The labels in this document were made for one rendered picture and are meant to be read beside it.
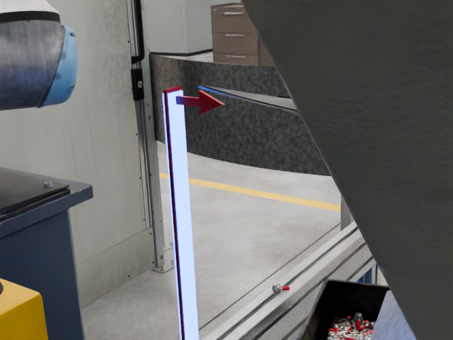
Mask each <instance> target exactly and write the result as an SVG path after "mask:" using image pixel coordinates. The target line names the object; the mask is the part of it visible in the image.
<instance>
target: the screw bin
mask: <svg viewBox="0 0 453 340"><path fill-rule="evenodd" d="M387 291H390V288H389V287H388V285H377V284H371V283H360V282H353V281H342V280H336V279H328V278H325V279H324V282H323V284H322V286H321V289H320V291H319V293H318V296H317V297H316V299H315V302H314V304H313V306H312V308H311V311H310V313H309V315H308V317H307V320H306V321H305V324H304V326H303V328H302V331H301V333H300V335H299V338H298V340H326V337H327V336H328V333H329V330H328V329H330V327H331V325H332V322H333V320H334V317H335V316H340V317H345V318H346V317H348V316H350V317H351V318H354V316H355V314H356V313H358V312H359V313H362V315H363V320H368V321H374V322H375V321H376V320H377V318H378V315H379V313H380V309H381V307H382V304H383V301H384V298H385V295H386V292H387Z"/></svg>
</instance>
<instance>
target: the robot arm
mask: <svg viewBox="0 0 453 340"><path fill-rule="evenodd" d="M75 36H76V35H75V33H74V31H73V29H72V28H71V27H69V26H66V25H61V21H60V16H59V12H58V11H57V10H56V9H55V8H54V7H52V6H51V5H49V3H48V2H47V0H0V111H5V110H12V109H25V108H33V107H37V108H43V107H44V106H48V105H57V104H61V103H64V102H65V101H67V100H68V99H69V98H70V96H71V95H72V93H73V90H74V88H75V85H76V80H77V74H78V44H77V40H76V38H75Z"/></svg>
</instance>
